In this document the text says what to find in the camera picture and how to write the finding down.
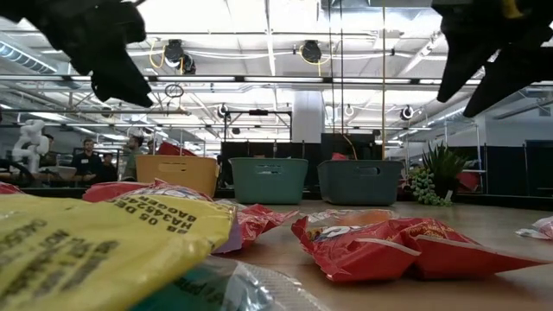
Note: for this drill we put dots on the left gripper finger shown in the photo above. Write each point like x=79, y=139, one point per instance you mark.
x=110, y=88
x=129, y=78

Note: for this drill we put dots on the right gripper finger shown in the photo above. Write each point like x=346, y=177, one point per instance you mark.
x=514, y=75
x=460, y=60

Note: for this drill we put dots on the yellow candy bag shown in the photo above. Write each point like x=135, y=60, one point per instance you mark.
x=86, y=242

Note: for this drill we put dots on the clear wrapper teal candy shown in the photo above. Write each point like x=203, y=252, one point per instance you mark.
x=207, y=289

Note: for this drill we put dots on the person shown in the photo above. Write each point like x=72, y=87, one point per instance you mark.
x=151, y=147
x=131, y=157
x=48, y=149
x=88, y=162
x=109, y=168

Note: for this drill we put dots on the white metal rack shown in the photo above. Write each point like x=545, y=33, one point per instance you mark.
x=477, y=142

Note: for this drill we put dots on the red storage bin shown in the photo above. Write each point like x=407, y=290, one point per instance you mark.
x=173, y=150

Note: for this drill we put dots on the black partition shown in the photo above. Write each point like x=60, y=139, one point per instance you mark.
x=518, y=168
x=268, y=149

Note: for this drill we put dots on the yellow plastic basket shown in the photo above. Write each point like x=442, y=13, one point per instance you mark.
x=177, y=173

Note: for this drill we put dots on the artificial succulent plant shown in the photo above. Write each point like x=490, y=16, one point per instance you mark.
x=443, y=166

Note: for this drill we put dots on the black curved chair part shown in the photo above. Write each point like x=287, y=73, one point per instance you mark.
x=21, y=167

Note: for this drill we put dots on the ceiling light strip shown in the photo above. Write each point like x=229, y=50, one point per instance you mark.
x=281, y=79

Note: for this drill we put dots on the grey-blue plastic basket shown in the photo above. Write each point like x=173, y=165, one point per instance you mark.
x=358, y=185

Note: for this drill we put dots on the white column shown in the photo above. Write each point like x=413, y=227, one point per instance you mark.
x=307, y=116

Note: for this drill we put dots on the teal plastic basket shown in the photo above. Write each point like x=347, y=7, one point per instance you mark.
x=268, y=181

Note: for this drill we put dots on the ceiling air duct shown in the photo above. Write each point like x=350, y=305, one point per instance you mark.
x=475, y=112
x=21, y=56

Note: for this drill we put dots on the black gantry frame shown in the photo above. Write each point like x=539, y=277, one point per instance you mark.
x=258, y=112

